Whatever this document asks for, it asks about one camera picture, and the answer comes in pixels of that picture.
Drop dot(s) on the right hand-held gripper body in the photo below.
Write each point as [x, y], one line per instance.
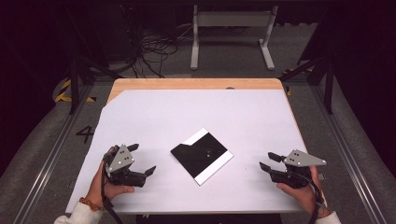
[300, 159]

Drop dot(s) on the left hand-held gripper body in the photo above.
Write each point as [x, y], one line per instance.
[120, 160]

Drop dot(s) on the black and silver photo frame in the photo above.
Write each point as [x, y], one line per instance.
[202, 157]

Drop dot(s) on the person's left hand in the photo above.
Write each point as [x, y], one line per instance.
[99, 189]

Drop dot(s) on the person's right hand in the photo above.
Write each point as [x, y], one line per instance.
[303, 196]

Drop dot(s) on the white paper sheet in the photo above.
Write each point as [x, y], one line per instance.
[193, 115]

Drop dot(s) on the black metal stand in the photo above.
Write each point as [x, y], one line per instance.
[328, 84]
[74, 84]

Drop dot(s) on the wooden table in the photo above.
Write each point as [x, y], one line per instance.
[193, 84]

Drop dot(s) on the small grey floor bracket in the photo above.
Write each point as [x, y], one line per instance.
[321, 177]

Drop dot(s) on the aluminium floor rail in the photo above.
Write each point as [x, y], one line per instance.
[345, 146]
[59, 146]

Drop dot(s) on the white metal desk frame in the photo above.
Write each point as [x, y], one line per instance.
[232, 19]

